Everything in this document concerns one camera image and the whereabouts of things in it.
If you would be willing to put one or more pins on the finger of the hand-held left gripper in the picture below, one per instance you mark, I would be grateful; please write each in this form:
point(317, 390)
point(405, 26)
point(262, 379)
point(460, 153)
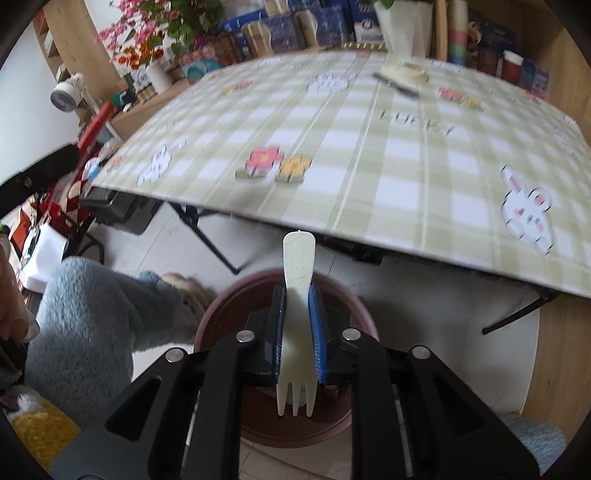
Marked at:
point(41, 168)

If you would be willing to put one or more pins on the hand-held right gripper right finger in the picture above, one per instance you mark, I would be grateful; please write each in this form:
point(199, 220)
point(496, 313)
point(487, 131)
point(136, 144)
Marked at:
point(317, 332)

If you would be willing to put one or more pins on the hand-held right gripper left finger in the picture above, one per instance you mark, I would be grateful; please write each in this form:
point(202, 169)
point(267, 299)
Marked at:
point(279, 332)

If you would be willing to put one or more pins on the brown plastic bin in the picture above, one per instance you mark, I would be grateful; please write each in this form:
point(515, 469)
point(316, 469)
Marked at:
point(231, 300)

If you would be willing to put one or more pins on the white plastic fork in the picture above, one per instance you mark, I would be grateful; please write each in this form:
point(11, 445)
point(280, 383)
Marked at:
point(298, 258)

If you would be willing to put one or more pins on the person's left hand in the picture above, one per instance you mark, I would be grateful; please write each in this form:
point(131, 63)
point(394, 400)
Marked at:
point(11, 314)

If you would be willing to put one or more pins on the white desk fan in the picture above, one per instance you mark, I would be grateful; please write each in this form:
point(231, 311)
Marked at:
point(62, 99)

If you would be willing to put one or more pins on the black case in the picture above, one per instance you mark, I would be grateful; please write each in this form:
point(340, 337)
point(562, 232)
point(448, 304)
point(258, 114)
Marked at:
point(124, 212)

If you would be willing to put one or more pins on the low wooden cabinet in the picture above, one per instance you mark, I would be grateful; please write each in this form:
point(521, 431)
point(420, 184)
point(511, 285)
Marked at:
point(138, 115)

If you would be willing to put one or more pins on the row of small brown bottles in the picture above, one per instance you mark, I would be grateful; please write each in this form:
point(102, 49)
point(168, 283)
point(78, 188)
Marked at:
point(147, 94)

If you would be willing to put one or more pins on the orange flowers white vase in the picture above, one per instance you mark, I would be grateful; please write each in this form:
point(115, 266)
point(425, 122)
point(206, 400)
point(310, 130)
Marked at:
point(159, 76)

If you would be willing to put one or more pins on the checked bunny tablecloth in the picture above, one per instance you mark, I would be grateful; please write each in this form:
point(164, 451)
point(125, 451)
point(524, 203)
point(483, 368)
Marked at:
point(369, 184)

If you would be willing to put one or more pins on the person's left leg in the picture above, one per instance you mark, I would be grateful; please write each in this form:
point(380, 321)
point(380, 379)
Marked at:
point(92, 323)

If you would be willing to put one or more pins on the person's leg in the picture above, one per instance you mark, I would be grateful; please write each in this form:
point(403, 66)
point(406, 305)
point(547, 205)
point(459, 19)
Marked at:
point(531, 447)
point(92, 323)

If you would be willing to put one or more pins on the scalloped decorative tin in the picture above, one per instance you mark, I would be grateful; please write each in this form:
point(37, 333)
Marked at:
point(203, 64)

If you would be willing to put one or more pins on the pink blossom branches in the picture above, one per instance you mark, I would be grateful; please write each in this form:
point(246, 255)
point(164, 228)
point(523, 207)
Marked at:
point(184, 27)

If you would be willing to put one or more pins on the person's right leg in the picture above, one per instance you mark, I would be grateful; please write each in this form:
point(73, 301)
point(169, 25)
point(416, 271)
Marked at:
point(531, 447)

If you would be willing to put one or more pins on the yellow plush cloth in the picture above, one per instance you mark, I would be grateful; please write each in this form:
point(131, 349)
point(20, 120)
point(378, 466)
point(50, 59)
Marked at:
point(41, 434)

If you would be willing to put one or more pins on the gold blue gift box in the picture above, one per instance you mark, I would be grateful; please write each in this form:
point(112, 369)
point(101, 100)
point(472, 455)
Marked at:
point(270, 37)
point(323, 27)

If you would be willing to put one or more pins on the blue white box round logo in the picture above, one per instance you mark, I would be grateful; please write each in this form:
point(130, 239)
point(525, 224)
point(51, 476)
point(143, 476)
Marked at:
point(367, 23)

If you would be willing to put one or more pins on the red rose plant white pot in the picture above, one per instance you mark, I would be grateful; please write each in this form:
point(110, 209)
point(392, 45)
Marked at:
point(406, 27)

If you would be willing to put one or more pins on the brown cup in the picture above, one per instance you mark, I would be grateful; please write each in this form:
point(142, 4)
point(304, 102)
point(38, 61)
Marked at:
point(489, 60)

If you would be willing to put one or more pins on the stack of pastel cups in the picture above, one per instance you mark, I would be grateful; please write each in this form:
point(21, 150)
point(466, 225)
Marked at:
point(457, 41)

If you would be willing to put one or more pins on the red cup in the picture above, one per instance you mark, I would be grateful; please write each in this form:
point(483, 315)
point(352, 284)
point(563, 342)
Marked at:
point(511, 69)

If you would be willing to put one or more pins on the wooden shelf unit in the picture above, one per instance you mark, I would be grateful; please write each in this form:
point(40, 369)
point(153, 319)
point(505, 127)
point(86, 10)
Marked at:
point(441, 27)

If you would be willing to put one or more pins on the small blue box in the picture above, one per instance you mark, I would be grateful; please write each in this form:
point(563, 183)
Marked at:
point(535, 76)

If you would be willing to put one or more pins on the dark blue figure gift box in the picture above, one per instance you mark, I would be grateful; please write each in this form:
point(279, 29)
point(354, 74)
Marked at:
point(494, 32)

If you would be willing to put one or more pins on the black table frame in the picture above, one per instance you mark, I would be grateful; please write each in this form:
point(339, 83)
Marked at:
point(217, 249)

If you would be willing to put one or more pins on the arched wooden wall shelf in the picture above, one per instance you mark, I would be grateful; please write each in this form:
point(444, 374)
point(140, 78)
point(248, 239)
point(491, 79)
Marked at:
point(78, 41)

